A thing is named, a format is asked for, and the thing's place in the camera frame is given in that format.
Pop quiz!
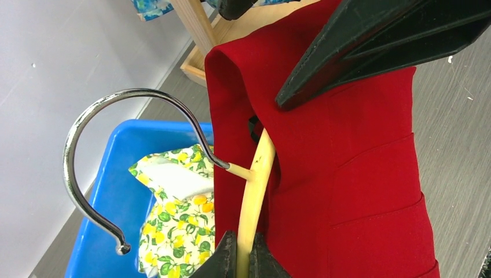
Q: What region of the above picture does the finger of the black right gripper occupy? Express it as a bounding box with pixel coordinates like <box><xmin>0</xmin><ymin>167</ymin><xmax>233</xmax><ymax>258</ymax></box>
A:
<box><xmin>276</xmin><ymin>0</ymin><xmax>490</xmax><ymax>110</ymax></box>

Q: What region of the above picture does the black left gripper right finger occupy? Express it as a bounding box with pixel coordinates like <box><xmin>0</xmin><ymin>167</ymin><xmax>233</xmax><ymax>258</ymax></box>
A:
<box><xmin>249</xmin><ymin>233</ymin><xmax>291</xmax><ymax>278</ymax></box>

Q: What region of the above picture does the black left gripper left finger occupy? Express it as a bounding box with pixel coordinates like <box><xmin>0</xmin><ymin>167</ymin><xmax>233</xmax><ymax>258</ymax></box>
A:
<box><xmin>190</xmin><ymin>231</ymin><xmax>237</xmax><ymax>278</ymax></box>

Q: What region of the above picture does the lemon print skirt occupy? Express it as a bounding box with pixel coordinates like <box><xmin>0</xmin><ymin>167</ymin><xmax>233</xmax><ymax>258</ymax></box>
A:
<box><xmin>129</xmin><ymin>144</ymin><xmax>215</xmax><ymax>277</ymax></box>

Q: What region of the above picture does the wooden hanger with metal hook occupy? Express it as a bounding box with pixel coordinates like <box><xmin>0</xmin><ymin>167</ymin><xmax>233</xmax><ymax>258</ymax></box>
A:
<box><xmin>63</xmin><ymin>89</ymin><xmax>288</xmax><ymax>277</ymax></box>

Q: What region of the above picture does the red pleated skirt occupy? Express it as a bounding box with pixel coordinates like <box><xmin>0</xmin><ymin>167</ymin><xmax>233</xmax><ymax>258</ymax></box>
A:
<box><xmin>205</xmin><ymin>1</ymin><xmax>440</xmax><ymax>277</ymax></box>

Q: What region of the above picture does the wooden rack base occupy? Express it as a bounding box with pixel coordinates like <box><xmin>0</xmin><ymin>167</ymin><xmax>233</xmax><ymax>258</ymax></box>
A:
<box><xmin>181</xmin><ymin>1</ymin><xmax>314</xmax><ymax>87</ymax></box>

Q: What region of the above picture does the blue plastic bin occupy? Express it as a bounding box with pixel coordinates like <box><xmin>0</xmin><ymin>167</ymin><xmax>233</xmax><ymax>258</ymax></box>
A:
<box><xmin>65</xmin><ymin>119</ymin><xmax>197</xmax><ymax>278</ymax></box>

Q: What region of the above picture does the black garment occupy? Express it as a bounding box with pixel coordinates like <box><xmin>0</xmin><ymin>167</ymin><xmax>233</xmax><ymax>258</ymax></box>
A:
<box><xmin>217</xmin><ymin>0</ymin><xmax>257</xmax><ymax>20</ymax></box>

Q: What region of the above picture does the blue floral garment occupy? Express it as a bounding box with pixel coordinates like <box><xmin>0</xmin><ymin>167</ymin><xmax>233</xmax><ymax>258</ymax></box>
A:
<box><xmin>131</xmin><ymin>0</ymin><xmax>290</xmax><ymax>21</ymax></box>

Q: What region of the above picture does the wooden rack post left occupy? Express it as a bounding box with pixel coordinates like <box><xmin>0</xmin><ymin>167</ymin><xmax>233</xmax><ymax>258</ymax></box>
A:
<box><xmin>170</xmin><ymin>0</ymin><xmax>218</xmax><ymax>56</ymax></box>

